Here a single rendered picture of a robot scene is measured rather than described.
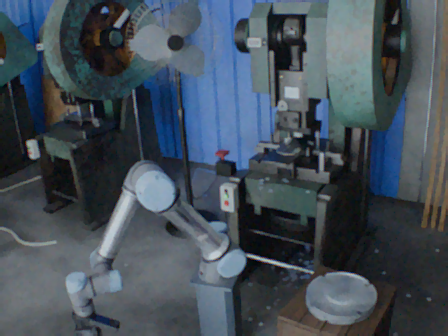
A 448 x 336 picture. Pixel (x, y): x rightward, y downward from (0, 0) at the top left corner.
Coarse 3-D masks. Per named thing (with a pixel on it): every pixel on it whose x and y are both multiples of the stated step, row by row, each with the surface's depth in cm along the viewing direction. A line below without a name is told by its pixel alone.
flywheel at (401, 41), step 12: (396, 0) 195; (384, 12) 192; (396, 12) 196; (384, 24) 179; (396, 24) 177; (384, 36) 177; (396, 36) 174; (408, 36) 180; (384, 48) 179; (396, 48) 175; (384, 60) 205; (396, 60) 209; (384, 72) 205; (396, 72) 211
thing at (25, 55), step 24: (0, 24) 368; (24, 24) 400; (0, 48) 381; (24, 48) 398; (0, 72) 378; (0, 96) 411; (24, 96) 430; (0, 120) 408; (24, 120) 435; (0, 144) 413; (24, 144) 440; (0, 168) 417
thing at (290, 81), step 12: (288, 72) 206; (300, 72) 203; (288, 84) 208; (300, 84) 205; (288, 96) 210; (300, 96) 207; (288, 108) 213; (300, 108) 209; (312, 108) 215; (288, 120) 212; (300, 120) 210; (312, 120) 218
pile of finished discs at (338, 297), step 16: (336, 272) 184; (320, 288) 176; (336, 288) 174; (352, 288) 173; (368, 288) 172; (320, 304) 166; (336, 304) 165; (352, 304) 164; (368, 304) 163; (336, 320) 159; (352, 320) 158
